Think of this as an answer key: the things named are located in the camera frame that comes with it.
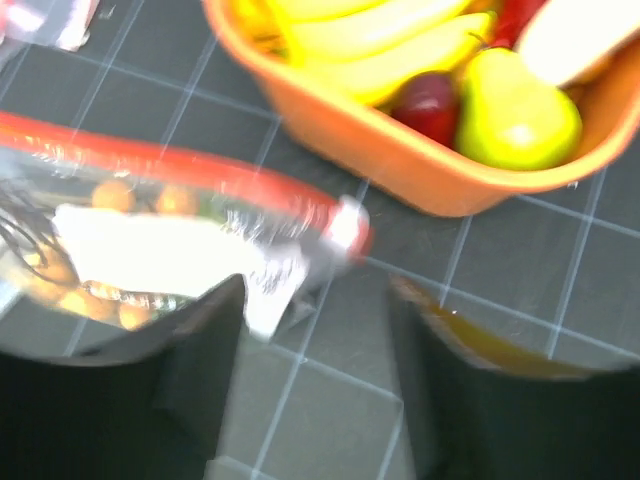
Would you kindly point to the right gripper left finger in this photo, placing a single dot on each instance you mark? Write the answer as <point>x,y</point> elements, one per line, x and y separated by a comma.
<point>146,405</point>

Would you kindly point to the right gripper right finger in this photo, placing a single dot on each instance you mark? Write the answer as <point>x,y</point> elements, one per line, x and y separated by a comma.
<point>479,407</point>

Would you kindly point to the orange zipper clear bag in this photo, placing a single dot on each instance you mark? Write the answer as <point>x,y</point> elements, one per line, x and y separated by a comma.
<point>283,237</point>

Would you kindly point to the brown longan bunch toy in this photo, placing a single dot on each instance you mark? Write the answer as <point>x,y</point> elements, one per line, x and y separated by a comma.
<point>64,262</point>

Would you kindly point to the pink zipper clear bag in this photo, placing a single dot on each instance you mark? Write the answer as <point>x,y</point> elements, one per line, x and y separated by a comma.
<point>75,31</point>

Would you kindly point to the black grid mat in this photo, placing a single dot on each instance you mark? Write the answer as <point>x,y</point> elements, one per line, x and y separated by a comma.
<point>557,273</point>

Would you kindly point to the orange plastic basket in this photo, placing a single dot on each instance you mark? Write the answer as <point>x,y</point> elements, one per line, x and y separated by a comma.
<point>413,168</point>

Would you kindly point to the green pear toy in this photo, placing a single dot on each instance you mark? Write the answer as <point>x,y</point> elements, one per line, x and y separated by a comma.
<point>512,120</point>

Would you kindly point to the dark purple mangosteen toy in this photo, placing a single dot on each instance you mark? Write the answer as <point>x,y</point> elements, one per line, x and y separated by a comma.
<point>429,104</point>

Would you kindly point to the yellow banana bunch toy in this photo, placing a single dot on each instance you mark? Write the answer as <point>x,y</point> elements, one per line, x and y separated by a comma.
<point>366,49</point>

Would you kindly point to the white radish toy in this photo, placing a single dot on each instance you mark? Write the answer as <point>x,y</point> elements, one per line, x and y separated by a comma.
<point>565,38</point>

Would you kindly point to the red lobster toy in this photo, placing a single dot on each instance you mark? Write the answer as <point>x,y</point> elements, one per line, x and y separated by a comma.
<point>512,19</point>

